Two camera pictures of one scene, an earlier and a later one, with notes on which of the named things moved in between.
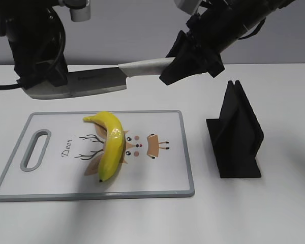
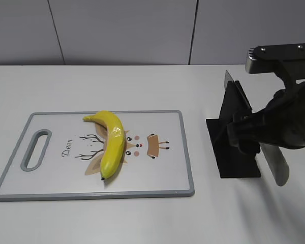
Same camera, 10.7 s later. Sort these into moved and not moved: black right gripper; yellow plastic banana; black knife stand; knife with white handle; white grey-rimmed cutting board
Moved: knife with white handle; black right gripper
Not moved: white grey-rimmed cutting board; black knife stand; yellow plastic banana
